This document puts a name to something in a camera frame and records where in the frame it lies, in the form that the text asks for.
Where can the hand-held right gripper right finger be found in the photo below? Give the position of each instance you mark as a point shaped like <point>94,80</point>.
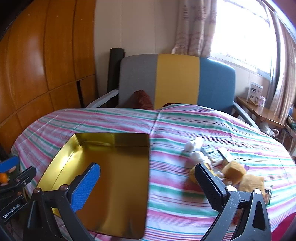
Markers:
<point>209,187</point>

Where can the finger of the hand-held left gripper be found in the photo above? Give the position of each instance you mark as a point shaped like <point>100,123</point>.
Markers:
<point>20,177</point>
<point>9,163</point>

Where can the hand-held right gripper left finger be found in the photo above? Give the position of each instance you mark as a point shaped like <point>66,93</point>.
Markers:
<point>85,187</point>

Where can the maroon tin box gold inside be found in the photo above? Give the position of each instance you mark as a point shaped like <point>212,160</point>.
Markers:
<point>115,176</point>

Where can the orange round object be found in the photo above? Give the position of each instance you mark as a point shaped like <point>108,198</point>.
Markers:
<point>3,179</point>

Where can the yellow sponge cake piece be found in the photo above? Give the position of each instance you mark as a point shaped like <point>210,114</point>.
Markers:
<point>252,183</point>
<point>193,176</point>

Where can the white fluffy ball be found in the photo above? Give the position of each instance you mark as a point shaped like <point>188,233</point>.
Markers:
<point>193,144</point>
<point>199,156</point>

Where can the dark printed packet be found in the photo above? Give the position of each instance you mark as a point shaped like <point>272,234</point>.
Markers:
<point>211,154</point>

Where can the white flat packet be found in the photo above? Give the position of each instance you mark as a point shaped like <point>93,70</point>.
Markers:
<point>224,154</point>

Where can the striped pink green cloth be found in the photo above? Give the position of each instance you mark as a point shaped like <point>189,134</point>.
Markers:
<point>175,204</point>

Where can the white bag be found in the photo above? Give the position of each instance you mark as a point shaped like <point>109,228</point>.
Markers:
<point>269,131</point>

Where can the red cloth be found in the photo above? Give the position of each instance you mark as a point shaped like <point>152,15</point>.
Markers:
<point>285,228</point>

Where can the wooden side table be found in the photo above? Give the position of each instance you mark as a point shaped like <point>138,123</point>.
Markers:
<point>256,111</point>

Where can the small pale bottle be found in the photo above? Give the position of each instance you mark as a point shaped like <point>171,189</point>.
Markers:
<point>262,101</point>

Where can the wooden wardrobe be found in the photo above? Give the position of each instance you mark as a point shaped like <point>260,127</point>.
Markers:
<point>39,64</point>

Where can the red-brown cushion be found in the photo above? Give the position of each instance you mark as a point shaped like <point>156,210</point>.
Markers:
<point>141,100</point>

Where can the white printed carton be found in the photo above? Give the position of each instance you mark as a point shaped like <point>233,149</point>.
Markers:
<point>254,92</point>

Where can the grey yellow blue sofa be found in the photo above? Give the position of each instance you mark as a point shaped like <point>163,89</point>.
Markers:
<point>178,81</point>

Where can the beige curtain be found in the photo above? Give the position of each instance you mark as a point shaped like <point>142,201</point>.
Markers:
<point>282,74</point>

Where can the window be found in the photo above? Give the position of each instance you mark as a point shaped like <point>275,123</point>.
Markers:
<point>240,34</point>

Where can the pink floral curtain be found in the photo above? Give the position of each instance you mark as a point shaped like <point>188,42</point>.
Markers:
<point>194,27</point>

